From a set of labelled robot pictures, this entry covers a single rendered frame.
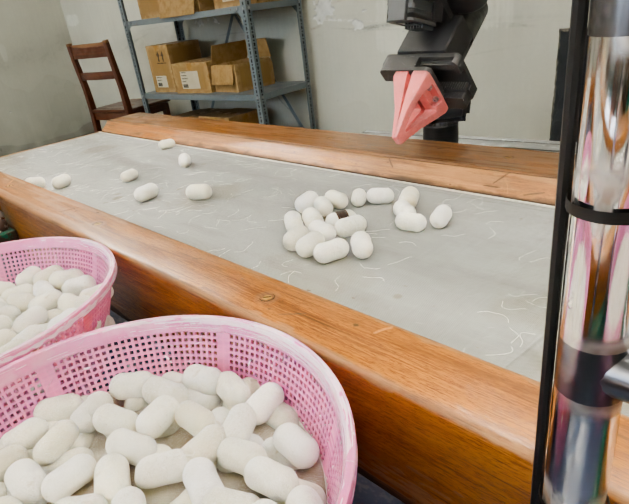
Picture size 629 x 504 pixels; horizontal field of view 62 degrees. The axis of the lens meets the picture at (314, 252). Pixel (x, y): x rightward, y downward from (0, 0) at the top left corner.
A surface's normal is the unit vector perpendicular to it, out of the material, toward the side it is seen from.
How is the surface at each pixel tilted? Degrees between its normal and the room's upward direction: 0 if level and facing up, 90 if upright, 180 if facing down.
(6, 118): 90
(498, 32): 90
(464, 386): 0
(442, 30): 40
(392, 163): 45
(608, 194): 90
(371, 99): 91
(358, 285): 0
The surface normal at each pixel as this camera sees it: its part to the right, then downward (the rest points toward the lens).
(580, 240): -0.94, 0.24
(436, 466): -0.70, 0.38
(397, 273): -0.11, -0.90
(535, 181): -0.58, -0.36
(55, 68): 0.77, 0.19
